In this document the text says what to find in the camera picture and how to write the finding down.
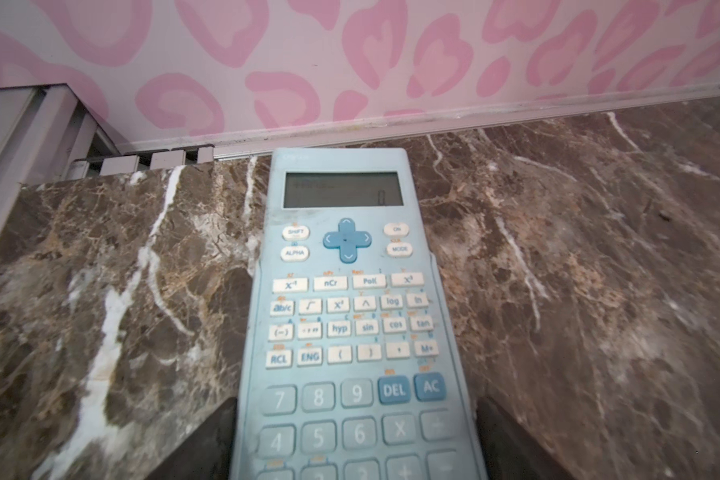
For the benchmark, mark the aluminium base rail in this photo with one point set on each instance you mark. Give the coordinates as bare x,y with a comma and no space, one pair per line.
48,135

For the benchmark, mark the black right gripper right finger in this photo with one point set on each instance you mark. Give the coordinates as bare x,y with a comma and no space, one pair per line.
509,451

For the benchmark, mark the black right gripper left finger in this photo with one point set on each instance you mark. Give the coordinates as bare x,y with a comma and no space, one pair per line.
206,454

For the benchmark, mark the grey calculator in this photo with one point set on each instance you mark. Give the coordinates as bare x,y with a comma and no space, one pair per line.
351,368

